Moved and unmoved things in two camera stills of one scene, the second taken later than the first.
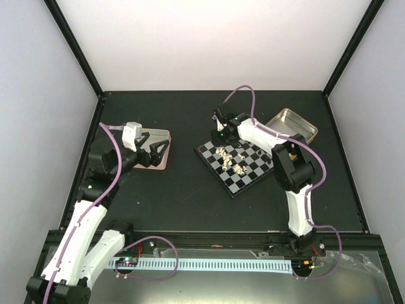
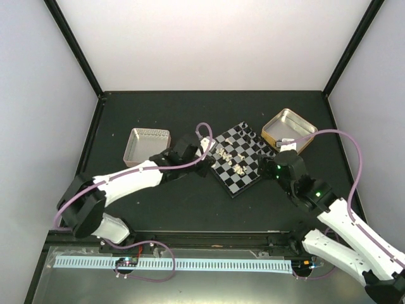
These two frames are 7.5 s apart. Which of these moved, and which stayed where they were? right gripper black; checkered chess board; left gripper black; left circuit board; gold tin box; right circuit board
Moved: right gripper black; left gripper black
Stayed: gold tin box; checkered chess board; right circuit board; left circuit board
